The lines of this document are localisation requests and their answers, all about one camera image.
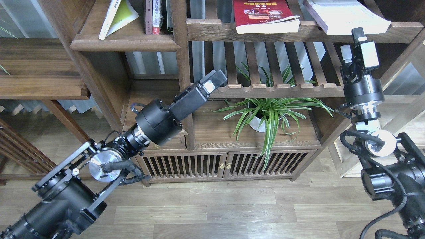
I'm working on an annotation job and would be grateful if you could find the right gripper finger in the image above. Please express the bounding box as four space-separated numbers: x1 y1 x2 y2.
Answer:
352 27 368 43
340 45 352 65

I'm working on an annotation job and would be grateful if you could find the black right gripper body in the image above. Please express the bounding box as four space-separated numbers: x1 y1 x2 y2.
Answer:
339 41 384 115

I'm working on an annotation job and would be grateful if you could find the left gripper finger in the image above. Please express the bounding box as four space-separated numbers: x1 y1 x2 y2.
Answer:
201 70 228 93

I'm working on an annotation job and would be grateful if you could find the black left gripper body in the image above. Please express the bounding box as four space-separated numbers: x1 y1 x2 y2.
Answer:
131 83 211 147

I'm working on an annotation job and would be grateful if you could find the white cover book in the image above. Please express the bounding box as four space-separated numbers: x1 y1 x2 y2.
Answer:
302 0 391 35

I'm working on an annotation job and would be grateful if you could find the yellow-green cover book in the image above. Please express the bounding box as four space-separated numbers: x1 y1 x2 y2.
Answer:
98 0 139 40

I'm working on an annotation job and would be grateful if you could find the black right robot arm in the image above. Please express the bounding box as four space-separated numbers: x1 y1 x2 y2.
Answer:
336 27 425 239

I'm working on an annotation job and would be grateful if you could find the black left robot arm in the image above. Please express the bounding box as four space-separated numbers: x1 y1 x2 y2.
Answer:
1 70 227 239

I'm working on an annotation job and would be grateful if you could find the light wooden shelf unit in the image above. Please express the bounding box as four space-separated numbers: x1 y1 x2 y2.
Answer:
328 42 425 177

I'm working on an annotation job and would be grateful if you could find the dark wooden bookshelf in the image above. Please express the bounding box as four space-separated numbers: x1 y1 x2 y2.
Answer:
37 0 425 187

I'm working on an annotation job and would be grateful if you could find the white plant pot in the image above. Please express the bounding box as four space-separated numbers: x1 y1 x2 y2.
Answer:
249 112 267 132

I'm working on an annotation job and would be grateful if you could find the red cover book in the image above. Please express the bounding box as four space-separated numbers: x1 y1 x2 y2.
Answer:
232 0 300 34

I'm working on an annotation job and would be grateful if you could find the dark upright book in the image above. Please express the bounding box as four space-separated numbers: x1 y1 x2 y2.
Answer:
165 0 174 34

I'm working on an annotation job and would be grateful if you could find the red white upright book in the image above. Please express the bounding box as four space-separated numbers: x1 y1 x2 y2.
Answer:
152 0 163 35

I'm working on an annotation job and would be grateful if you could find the pink spine upright book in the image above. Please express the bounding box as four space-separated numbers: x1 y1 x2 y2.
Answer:
144 0 153 35

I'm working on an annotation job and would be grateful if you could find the dark wooden side table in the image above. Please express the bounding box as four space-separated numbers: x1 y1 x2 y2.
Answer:
0 37 128 186

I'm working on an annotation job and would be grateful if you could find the dark wooden slatted chair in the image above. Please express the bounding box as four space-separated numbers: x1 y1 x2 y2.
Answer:
0 120 59 186

